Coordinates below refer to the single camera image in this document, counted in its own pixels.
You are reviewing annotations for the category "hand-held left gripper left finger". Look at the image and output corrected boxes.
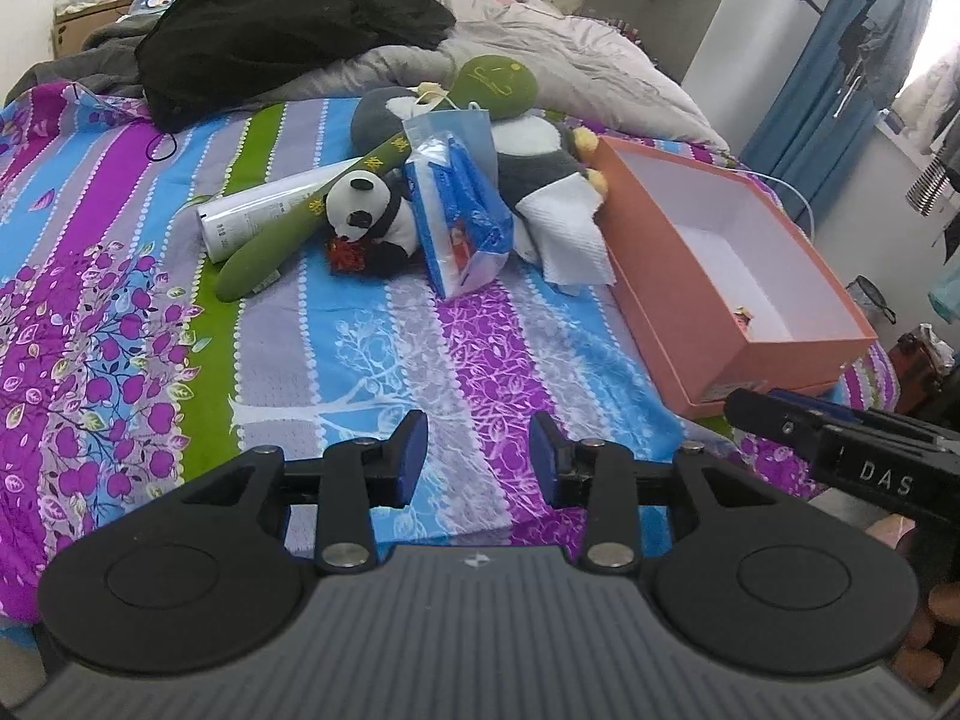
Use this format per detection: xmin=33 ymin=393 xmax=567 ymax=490
xmin=182 ymin=411 xmax=431 ymax=575

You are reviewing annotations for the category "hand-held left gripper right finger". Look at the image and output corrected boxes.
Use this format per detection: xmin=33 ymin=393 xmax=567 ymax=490
xmin=529 ymin=411 xmax=777 ymax=575

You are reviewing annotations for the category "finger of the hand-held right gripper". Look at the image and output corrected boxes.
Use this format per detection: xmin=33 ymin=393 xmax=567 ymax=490
xmin=769 ymin=388 xmax=942 ymax=442
xmin=723 ymin=386 xmax=830 ymax=460

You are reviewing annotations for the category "orange cardboard box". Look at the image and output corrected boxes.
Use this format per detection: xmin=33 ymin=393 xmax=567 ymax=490
xmin=589 ymin=135 xmax=878 ymax=419

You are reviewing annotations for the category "red foil packet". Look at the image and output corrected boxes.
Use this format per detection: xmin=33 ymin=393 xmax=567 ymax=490
xmin=324 ymin=232 xmax=410 ymax=280

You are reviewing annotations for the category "blue face mask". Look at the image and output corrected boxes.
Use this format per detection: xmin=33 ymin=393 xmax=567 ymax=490
xmin=403 ymin=82 xmax=494 ymax=166

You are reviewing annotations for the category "person's right hand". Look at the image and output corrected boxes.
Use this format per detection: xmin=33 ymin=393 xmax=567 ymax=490
xmin=862 ymin=514 xmax=960 ymax=694

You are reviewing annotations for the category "white trash bin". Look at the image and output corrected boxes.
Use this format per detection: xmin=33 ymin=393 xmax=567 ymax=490
xmin=846 ymin=275 xmax=898 ymax=328

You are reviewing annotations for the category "colourful striped floral bedsheet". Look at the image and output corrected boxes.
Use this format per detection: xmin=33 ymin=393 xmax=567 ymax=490
xmin=0 ymin=94 xmax=901 ymax=625

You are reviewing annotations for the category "light blue hanging garment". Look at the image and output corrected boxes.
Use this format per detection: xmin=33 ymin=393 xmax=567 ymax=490
xmin=926 ymin=270 xmax=960 ymax=317

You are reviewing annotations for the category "white paper towel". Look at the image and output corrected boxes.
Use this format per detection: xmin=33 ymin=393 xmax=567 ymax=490
xmin=517 ymin=178 xmax=618 ymax=293

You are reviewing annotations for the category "blue tissue pack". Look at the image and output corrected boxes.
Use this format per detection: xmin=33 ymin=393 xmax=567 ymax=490
xmin=405 ymin=131 xmax=515 ymax=299

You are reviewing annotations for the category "striped hanging shirt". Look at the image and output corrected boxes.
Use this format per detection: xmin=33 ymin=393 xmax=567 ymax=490
xmin=906 ymin=157 xmax=955 ymax=212

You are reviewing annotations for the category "panda plush toy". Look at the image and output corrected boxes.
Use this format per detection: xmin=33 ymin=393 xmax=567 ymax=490
xmin=324 ymin=169 xmax=421 ymax=265

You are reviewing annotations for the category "white cylindrical tube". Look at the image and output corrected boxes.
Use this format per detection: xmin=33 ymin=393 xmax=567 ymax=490
xmin=196 ymin=165 xmax=355 ymax=265

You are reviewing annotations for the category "grey penguin plush toy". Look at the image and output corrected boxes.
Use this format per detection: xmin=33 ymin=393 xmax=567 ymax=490
xmin=351 ymin=86 xmax=608 ymax=265

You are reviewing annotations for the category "blue curtain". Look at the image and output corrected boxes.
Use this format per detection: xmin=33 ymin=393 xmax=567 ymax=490
xmin=739 ymin=0 xmax=942 ymax=230

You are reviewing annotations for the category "white hanging jacket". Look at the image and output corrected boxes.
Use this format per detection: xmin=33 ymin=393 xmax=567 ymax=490
xmin=895 ymin=52 xmax=960 ymax=137

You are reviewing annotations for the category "grey-blue hanging jacket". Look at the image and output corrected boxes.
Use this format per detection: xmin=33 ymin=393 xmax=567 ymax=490
xmin=832 ymin=0 xmax=938 ymax=118

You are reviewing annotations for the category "light grey duvet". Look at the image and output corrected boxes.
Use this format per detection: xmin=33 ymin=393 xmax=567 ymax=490
xmin=330 ymin=0 xmax=732 ymax=158

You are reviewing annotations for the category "grey wardrobe cabinet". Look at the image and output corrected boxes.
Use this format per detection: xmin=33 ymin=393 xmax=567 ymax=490
xmin=581 ymin=0 xmax=752 ymax=88

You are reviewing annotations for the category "black clothing pile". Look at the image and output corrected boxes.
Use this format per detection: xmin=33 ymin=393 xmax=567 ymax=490
xmin=135 ymin=0 xmax=457 ymax=133

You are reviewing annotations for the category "dark grey blanket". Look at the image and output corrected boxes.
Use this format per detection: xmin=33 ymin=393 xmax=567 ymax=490
xmin=4 ymin=19 xmax=160 ymax=110

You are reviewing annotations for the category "brown cardboard box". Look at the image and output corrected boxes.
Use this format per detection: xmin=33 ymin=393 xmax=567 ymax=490
xmin=51 ymin=0 xmax=140 ymax=59

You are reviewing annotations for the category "white cable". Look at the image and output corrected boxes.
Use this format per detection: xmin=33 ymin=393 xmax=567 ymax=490
xmin=739 ymin=169 xmax=818 ymax=235

